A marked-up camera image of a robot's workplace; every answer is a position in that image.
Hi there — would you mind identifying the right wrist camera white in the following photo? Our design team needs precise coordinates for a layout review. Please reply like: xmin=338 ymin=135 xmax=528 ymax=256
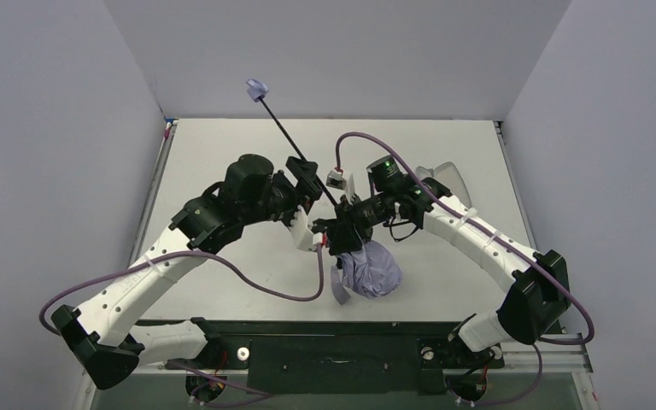
xmin=325 ymin=167 xmax=358 ymax=203

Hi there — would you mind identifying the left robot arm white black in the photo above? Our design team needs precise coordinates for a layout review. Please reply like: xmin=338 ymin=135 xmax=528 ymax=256
xmin=51 ymin=154 xmax=322 ymax=390

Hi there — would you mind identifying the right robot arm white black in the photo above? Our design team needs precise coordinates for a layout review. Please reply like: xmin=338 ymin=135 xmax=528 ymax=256
xmin=315 ymin=155 xmax=571 ymax=352

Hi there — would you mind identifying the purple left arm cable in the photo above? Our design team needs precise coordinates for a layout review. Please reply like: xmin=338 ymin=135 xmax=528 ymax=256
xmin=38 ymin=234 xmax=326 ymax=407

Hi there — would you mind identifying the lilac black umbrella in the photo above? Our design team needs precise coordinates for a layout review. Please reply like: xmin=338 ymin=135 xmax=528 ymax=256
xmin=246 ymin=79 xmax=403 ymax=305

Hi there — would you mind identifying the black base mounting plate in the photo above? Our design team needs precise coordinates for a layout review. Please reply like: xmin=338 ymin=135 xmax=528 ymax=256
xmin=166 ymin=320 xmax=505 ymax=395

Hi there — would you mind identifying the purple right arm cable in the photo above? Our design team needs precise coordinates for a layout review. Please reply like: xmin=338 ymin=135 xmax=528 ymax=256
xmin=335 ymin=132 xmax=596 ymax=407

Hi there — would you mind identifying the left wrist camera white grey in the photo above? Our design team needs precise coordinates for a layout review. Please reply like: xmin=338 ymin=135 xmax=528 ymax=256
xmin=288 ymin=205 xmax=325 ymax=252

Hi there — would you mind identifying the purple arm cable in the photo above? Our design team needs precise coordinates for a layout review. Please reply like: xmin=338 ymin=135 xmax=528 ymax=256
xmin=38 ymin=234 xmax=326 ymax=407
xmin=335 ymin=132 xmax=596 ymax=407

